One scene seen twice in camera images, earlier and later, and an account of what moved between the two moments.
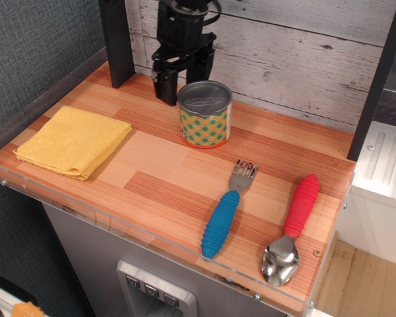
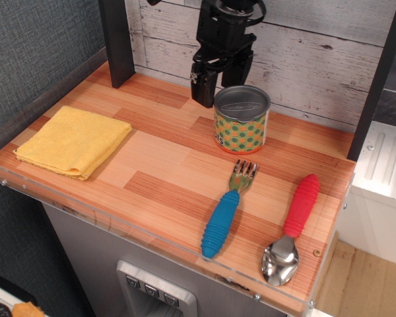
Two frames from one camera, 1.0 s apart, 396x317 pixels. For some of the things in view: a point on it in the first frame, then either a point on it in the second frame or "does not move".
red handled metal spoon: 280,261 does not move
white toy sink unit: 377,212 does not move
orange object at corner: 27,309 does not move
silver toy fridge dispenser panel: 148,295 does not move
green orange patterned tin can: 204,113 -> 240,118
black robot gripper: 181,37 -> 223,37
